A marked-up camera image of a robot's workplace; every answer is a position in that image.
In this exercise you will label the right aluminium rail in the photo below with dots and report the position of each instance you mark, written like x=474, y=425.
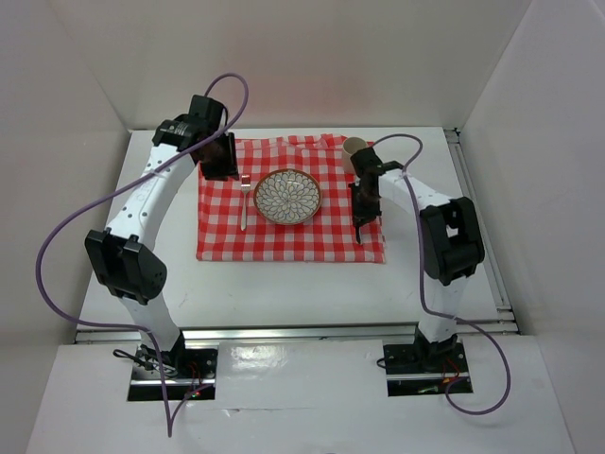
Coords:
x=506, y=316

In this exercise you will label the aluminium rail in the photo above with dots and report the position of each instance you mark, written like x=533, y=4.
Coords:
x=506, y=316
x=320, y=332

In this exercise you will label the floral patterned ceramic bowl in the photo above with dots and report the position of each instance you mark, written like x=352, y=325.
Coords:
x=287, y=197

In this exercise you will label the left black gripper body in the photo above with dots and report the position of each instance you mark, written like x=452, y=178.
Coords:
x=215, y=154

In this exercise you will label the beige cup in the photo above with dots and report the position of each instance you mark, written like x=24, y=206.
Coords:
x=350, y=147

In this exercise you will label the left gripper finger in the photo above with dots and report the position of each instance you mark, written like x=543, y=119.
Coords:
x=219, y=171
x=230, y=159

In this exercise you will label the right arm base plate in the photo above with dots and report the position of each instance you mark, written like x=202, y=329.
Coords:
x=407, y=376

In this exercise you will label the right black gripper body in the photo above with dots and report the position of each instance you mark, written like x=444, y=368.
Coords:
x=365, y=206

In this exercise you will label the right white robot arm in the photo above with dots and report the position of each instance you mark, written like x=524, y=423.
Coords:
x=450, y=244

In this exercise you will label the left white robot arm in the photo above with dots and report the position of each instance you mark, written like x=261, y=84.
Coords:
x=122, y=255

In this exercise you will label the front aluminium rail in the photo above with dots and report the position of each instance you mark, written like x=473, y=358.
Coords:
x=320, y=332

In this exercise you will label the silver fork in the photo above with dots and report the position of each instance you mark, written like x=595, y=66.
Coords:
x=245, y=186

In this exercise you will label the red white checkered cloth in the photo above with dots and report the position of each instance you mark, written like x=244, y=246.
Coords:
x=329, y=236

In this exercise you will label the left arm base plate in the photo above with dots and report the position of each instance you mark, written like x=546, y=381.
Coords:
x=194, y=377

